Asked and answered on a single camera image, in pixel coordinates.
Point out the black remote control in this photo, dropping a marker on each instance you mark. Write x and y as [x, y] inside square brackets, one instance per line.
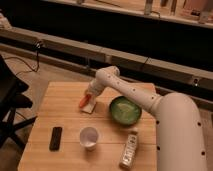
[55, 139]

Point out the white sponge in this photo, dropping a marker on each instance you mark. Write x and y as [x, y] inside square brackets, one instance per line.
[89, 107]

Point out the black office chair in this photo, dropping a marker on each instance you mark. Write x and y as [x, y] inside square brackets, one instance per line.
[12, 97]

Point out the green bowl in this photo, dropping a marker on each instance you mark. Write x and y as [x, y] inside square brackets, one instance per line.
[124, 111]

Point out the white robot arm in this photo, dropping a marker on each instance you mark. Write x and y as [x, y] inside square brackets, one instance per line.
[179, 134]

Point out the white remote control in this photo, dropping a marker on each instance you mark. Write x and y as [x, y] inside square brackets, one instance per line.
[129, 150]

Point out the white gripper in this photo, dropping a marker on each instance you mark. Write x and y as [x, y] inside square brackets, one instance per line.
[95, 88]

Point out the white plastic cup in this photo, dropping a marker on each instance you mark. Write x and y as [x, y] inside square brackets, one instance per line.
[88, 138]

